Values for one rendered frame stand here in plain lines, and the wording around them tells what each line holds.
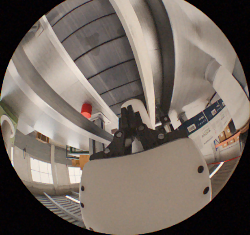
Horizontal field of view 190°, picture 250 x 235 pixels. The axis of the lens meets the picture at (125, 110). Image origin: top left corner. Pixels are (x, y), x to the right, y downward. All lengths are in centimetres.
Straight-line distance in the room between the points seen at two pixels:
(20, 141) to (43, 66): 527
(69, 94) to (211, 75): 38
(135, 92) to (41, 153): 575
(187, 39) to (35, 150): 575
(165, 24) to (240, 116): 24
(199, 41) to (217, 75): 10
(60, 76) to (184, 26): 26
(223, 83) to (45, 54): 40
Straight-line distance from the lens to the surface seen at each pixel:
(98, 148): 25
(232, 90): 24
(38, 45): 23
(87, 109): 23
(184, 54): 17
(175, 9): 16
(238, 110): 24
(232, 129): 67
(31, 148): 556
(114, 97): 15
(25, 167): 558
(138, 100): 16
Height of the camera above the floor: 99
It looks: 36 degrees down
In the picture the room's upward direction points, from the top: 167 degrees clockwise
